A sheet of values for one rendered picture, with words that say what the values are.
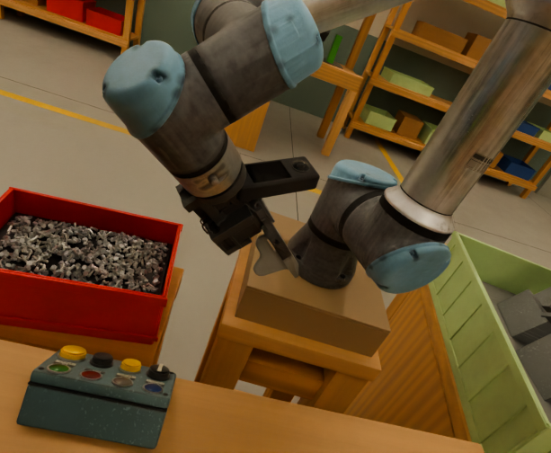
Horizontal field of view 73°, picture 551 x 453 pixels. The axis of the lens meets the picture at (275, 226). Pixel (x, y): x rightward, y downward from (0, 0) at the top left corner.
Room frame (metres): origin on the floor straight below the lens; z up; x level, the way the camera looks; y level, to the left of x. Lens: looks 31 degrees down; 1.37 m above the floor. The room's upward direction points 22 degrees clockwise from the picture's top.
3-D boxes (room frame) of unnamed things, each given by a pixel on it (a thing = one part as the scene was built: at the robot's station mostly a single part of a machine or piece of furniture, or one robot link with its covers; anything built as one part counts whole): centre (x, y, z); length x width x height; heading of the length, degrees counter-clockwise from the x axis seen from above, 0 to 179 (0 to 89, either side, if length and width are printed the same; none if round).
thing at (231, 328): (0.65, -0.11, 0.83); 0.32 x 0.32 x 0.04; 7
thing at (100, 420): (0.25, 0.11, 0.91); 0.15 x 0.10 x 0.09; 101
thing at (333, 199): (0.65, -0.12, 1.10); 0.13 x 0.12 x 0.14; 32
